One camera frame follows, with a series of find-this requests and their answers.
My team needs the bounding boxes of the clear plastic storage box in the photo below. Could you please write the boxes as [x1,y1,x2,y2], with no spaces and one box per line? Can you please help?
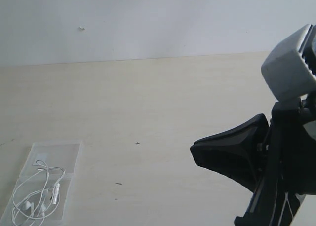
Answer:
[0,141,83,226]

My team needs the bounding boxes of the white wired earphones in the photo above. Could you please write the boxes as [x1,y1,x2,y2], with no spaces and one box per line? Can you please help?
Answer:
[11,159,66,226]

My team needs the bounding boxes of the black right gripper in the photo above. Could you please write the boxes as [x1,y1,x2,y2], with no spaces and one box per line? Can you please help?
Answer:
[190,93,316,226]

